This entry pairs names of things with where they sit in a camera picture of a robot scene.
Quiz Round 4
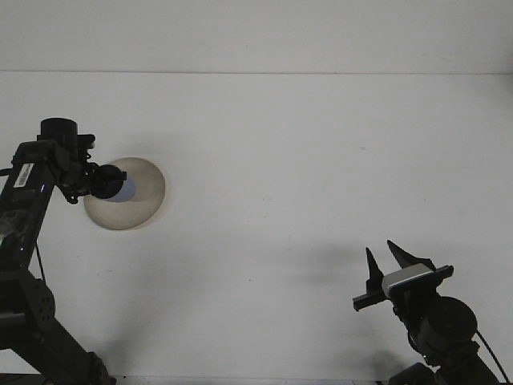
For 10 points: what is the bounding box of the pale blue cup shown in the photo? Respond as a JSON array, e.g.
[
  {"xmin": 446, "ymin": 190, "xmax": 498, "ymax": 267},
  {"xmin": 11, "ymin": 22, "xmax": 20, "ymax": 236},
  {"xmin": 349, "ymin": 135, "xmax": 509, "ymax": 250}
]
[{"xmin": 107, "ymin": 178, "xmax": 138, "ymax": 205}]

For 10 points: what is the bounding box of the pale round plate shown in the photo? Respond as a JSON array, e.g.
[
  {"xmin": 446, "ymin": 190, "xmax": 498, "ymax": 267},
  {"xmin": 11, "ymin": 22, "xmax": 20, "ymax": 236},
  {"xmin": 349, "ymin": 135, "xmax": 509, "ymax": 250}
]
[{"xmin": 83, "ymin": 156, "xmax": 167, "ymax": 232}]

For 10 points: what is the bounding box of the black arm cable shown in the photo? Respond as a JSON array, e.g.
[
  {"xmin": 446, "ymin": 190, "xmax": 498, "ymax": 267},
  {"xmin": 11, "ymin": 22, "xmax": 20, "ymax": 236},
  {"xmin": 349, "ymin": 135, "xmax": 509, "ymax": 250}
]
[
  {"xmin": 475, "ymin": 329, "xmax": 511, "ymax": 384},
  {"xmin": 33, "ymin": 239, "xmax": 47, "ymax": 282}
]

